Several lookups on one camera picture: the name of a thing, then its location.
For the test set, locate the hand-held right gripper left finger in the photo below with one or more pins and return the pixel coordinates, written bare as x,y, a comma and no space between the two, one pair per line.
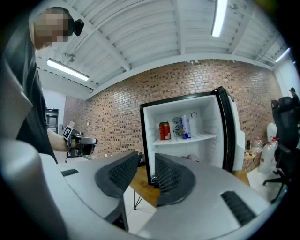
84,180

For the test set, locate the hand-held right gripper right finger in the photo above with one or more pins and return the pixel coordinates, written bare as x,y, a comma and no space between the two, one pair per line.
199,187

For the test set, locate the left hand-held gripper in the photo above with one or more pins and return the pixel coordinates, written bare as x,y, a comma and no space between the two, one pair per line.
70,134

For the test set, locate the blue white can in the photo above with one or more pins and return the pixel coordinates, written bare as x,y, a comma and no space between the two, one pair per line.
186,127

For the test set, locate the black mini fridge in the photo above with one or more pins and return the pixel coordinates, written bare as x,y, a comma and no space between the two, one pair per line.
206,122

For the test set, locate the person's left forearm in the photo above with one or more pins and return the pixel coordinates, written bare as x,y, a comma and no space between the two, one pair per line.
56,141

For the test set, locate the pink packet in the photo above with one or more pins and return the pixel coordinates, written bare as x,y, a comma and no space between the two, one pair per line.
193,157

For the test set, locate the wooden table with hairpin legs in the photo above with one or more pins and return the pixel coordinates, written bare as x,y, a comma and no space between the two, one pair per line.
143,185

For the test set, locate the cardboard box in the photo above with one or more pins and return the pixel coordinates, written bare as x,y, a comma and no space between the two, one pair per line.
250,161

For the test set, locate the red drink can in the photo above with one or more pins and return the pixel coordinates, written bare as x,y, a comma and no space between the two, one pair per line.
167,131
161,131

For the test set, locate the small clear water jug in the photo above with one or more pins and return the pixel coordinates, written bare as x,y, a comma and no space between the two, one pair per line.
257,145

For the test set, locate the clear water jug red cap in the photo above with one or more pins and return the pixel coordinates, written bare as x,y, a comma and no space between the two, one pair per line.
267,157

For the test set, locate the long ceiling light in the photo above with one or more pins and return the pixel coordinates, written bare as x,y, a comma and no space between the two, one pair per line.
282,55
219,18
66,69

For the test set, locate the person's black shirt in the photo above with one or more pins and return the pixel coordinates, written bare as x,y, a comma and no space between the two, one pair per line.
28,93

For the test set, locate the white opaque water jug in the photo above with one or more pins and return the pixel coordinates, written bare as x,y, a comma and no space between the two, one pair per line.
271,131

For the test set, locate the black mesh office chair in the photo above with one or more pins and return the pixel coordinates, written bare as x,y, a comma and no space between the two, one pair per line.
284,131

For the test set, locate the person's head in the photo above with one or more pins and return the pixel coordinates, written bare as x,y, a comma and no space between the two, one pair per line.
50,28

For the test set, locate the black head camera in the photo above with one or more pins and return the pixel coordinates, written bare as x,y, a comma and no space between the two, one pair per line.
79,27

